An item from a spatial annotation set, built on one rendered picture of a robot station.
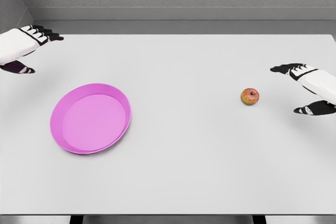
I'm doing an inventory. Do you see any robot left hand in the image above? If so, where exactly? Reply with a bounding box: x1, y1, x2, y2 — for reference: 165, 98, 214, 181
0, 25, 65, 74

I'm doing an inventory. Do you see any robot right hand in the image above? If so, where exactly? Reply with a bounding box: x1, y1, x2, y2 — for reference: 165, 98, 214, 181
270, 62, 336, 116

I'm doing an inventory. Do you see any red yellow apple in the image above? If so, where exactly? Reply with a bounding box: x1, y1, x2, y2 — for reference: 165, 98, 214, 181
240, 88, 260, 106

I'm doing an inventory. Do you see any pink round plate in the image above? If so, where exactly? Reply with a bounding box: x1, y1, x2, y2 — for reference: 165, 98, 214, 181
49, 83, 132, 155

